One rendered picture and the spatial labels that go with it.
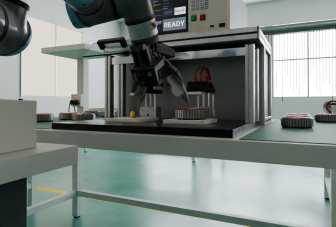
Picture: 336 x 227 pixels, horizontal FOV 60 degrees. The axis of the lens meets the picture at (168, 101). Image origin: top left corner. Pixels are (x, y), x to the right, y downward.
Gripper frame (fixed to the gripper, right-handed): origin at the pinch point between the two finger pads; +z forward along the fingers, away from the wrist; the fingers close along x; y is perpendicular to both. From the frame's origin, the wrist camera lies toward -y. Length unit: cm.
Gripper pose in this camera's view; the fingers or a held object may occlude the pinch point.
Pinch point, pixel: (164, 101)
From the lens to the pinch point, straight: 84.5
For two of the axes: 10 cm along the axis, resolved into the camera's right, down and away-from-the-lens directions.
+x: 9.0, 0.0, -4.3
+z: 2.2, 8.7, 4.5
